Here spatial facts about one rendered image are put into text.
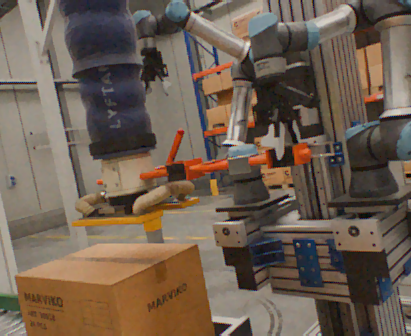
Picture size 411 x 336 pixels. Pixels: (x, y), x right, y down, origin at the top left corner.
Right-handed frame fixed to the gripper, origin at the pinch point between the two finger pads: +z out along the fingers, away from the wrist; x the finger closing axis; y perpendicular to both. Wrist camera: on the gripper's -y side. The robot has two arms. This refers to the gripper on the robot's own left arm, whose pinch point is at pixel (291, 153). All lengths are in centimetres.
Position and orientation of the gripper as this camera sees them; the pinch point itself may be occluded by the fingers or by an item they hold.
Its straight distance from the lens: 111.8
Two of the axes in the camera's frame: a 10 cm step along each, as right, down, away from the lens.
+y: -7.8, 1.0, 6.1
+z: 1.8, 9.8, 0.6
